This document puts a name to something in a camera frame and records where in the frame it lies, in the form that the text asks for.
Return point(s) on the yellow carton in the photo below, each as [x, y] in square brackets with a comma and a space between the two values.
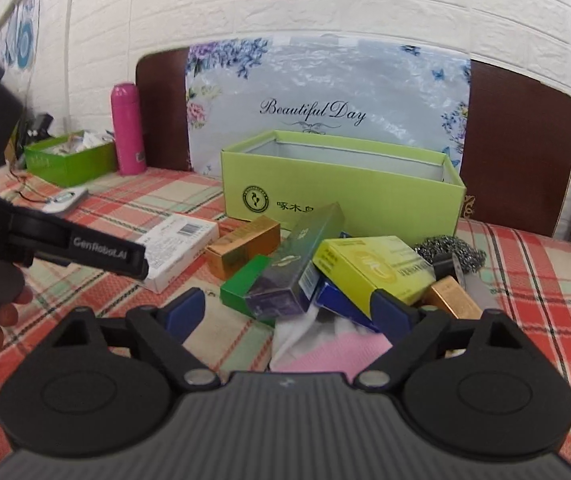
[370, 267]

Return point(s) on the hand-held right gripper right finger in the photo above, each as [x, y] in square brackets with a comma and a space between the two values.
[389, 312]

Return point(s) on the steel wool scrubber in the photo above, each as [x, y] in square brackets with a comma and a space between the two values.
[453, 250]

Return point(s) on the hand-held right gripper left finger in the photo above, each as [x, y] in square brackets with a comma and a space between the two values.
[185, 312]

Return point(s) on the black object behind green box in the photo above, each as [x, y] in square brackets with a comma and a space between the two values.
[40, 127]

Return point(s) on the floral printed plastic sheet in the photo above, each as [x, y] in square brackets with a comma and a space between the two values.
[325, 90]

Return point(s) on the grey blade tool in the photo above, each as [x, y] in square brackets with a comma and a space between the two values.
[478, 290]

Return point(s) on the large yellow-green cardboard box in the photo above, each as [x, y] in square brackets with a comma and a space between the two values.
[345, 195]

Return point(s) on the green carton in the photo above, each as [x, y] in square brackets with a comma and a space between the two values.
[238, 287]

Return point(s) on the small gold carton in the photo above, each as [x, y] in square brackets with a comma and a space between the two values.
[453, 300]

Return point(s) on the pink cloth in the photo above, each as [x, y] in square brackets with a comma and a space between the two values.
[335, 355]

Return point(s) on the orange-gold carton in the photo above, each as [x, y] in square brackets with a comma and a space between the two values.
[243, 247]

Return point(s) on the blue tube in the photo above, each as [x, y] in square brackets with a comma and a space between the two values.
[338, 305]

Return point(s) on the plaid blanket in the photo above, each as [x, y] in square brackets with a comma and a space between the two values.
[90, 300]

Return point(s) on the pink thermos bottle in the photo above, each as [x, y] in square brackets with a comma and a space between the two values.
[127, 130]

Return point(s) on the white sock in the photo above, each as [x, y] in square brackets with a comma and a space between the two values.
[298, 332]

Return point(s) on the long dark green-purple carton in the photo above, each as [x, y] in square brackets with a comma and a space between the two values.
[295, 265]

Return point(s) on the blue wall decoration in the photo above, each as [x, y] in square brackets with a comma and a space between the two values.
[20, 40]

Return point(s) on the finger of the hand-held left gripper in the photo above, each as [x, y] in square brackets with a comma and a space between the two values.
[95, 250]

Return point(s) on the grey-white small device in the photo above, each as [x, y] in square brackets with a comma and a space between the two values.
[68, 201]

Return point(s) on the small green box with packets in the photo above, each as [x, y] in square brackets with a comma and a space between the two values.
[70, 162]

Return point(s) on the white barcode box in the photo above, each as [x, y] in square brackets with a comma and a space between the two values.
[180, 247]

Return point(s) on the brown wooden headboard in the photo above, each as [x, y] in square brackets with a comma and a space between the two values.
[515, 160]

